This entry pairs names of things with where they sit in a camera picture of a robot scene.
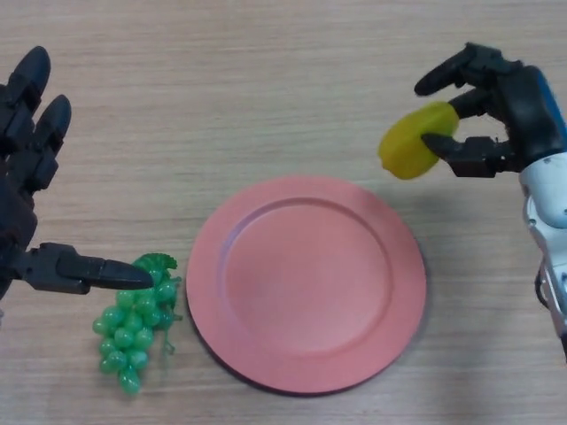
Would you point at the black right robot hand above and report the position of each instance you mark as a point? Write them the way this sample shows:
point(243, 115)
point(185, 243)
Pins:
point(527, 115)

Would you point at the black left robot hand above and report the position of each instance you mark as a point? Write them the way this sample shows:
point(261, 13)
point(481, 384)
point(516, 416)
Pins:
point(15, 199)

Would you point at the yellow starfruit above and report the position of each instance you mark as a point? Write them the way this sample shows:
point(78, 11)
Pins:
point(407, 141)

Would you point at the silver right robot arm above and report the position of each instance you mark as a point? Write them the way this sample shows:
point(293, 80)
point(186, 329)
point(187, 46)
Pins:
point(547, 195)

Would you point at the pink round plate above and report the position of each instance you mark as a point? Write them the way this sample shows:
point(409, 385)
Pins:
point(305, 288)

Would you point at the green grape bunch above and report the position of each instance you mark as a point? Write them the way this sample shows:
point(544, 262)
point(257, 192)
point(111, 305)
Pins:
point(124, 332)

